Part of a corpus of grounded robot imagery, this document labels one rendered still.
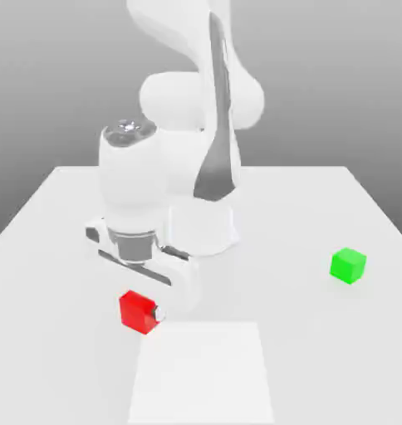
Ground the small red cube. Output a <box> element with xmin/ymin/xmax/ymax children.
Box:
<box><xmin>118</xmin><ymin>289</ymin><xmax>162</xmax><ymax>335</ymax></box>

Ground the small green cube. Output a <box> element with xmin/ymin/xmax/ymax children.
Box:
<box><xmin>329</xmin><ymin>247</ymin><xmax>368</xmax><ymax>286</ymax></box>

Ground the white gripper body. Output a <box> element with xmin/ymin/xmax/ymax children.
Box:
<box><xmin>93</xmin><ymin>246</ymin><xmax>202</xmax><ymax>315</ymax></box>

